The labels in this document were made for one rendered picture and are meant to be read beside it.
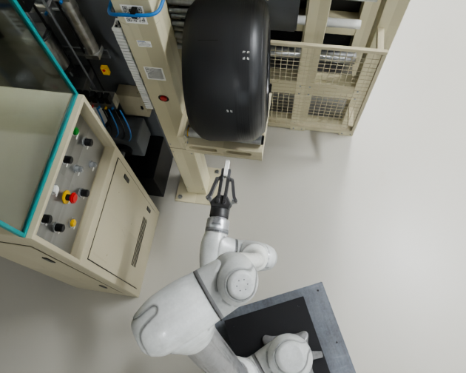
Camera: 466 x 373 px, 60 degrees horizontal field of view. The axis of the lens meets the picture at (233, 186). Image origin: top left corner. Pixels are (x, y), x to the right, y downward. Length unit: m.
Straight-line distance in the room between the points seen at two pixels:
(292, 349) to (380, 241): 1.37
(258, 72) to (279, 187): 1.39
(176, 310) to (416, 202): 2.12
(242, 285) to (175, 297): 0.16
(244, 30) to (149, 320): 0.94
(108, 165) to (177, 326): 1.05
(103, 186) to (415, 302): 1.84
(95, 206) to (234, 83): 0.80
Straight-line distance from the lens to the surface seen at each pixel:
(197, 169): 2.32
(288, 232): 2.58
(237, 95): 1.40
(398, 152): 2.95
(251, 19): 1.45
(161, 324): 0.96
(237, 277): 0.92
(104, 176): 1.84
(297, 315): 1.73
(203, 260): 1.52
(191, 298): 0.95
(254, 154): 1.83
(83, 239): 1.77
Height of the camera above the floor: 2.46
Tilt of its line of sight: 66 degrees down
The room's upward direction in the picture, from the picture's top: 8 degrees counter-clockwise
